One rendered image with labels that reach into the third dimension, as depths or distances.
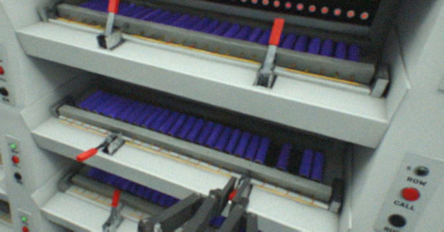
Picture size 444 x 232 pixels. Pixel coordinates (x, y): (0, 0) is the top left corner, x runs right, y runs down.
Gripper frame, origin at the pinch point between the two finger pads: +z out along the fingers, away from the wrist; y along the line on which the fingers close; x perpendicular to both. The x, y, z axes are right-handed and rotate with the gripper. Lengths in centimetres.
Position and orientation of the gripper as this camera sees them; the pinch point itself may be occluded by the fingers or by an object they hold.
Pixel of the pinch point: (232, 197)
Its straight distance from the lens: 40.3
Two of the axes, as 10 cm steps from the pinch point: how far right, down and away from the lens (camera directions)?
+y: 9.3, 2.5, -2.7
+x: 2.1, -9.6, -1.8
